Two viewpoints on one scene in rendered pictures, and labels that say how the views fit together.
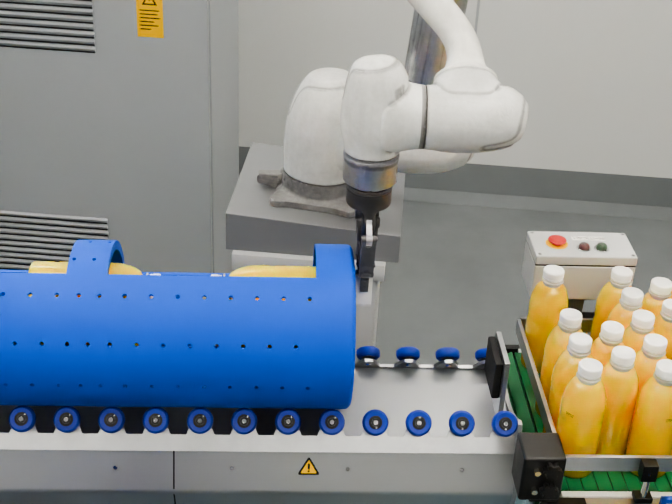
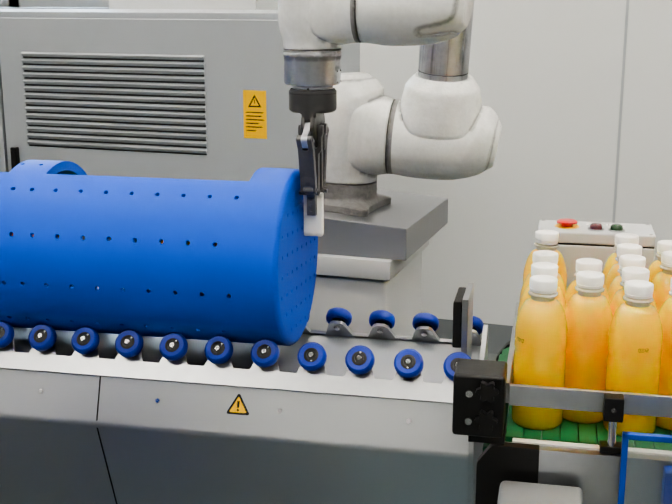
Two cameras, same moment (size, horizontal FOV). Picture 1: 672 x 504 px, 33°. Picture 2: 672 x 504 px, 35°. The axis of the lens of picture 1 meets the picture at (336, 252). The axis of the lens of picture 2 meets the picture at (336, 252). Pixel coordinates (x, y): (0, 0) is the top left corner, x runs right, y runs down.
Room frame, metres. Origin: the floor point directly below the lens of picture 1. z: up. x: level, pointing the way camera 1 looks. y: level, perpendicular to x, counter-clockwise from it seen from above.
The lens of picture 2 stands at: (0.06, -0.52, 1.51)
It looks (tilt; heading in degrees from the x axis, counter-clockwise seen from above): 14 degrees down; 15
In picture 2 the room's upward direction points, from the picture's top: straight up
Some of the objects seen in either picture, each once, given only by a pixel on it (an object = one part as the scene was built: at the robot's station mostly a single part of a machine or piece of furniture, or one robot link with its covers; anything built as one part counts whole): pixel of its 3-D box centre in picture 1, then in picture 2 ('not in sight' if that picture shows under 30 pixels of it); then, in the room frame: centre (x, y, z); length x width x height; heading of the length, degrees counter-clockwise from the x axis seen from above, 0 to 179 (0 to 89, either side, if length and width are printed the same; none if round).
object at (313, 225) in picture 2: (363, 288); (313, 214); (1.64, -0.05, 1.16); 0.03 x 0.01 x 0.07; 93
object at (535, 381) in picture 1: (537, 387); (513, 346); (1.64, -0.38, 0.96); 0.40 x 0.01 x 0.03; 3
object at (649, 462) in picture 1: (645, 480); (612, 423); (1.43, -0.53, 0.94); 0.03 x 0.02 x 0.08; 93
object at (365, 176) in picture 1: (370, 167); (312, 69); (1.65, -0.05, 1.39); 0.09 x 0.09 x 0.06
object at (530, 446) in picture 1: (538, 467); (480, 400); (1.44, -0.35, 0.95); 0.10 x 0.07 x 0.10; 3
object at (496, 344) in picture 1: (495, 375); (462, 328); (1.64, -0.30, 0.99); 0.10 x 0.02 x 0.12; 3
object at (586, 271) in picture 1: (578, 265); (594, 253); (1.94, -0.49, 1.05); 0.20 x 0.10 x 0.10; 93
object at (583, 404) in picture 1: (580, 420); (539, 356); (1.51, -0.43, 1.00); 0.07 x 0.07 x 0.19
